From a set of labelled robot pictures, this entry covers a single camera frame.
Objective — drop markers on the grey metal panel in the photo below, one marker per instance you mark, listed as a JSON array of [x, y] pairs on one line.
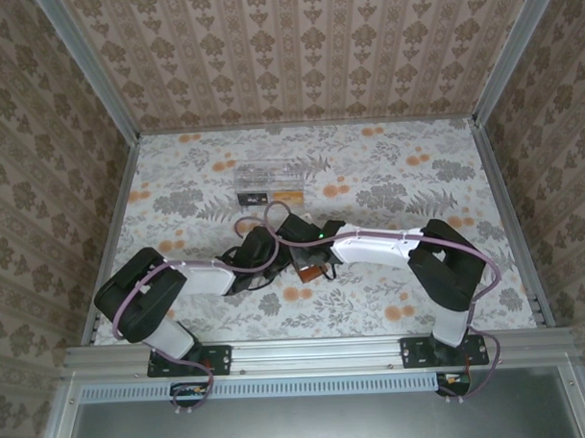
[[319, 422]]

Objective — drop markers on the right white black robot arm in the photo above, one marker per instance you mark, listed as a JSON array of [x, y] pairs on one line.
[[370, 250]]

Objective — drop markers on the brown leather card holder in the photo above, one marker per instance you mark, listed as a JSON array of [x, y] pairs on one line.
[[310, 275]]

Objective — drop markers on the aluminium side rail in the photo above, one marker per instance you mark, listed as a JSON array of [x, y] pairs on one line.
[[508, 211], [115, 225]]

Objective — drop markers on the aluminium frame rail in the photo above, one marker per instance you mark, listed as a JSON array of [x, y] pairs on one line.
[[316, 352]]

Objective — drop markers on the black card with white print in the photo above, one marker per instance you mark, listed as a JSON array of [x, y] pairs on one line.
[[252, 199]]

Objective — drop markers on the orange card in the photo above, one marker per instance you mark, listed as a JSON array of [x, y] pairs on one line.
[[288, 197]]

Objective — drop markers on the clear acrylic box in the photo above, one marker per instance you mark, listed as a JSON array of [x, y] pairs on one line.
[[269, 176]]

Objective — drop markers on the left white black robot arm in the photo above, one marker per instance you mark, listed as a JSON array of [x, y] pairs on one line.
[[151, 301]]

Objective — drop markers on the aluminium frame post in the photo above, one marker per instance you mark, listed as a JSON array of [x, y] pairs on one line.
[[92, 72], [510, 53]]

